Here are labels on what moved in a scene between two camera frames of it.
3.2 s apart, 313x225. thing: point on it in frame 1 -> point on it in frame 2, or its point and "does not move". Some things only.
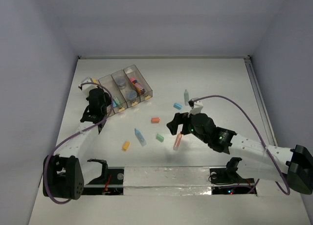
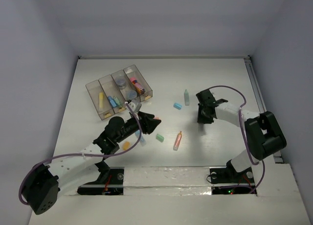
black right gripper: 179,118 -> 200,119
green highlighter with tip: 186,97 does not move
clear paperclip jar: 131,94 does not move
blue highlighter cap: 177,105 does not move
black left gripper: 90,116 -> 142,122
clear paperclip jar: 121,81 does not move
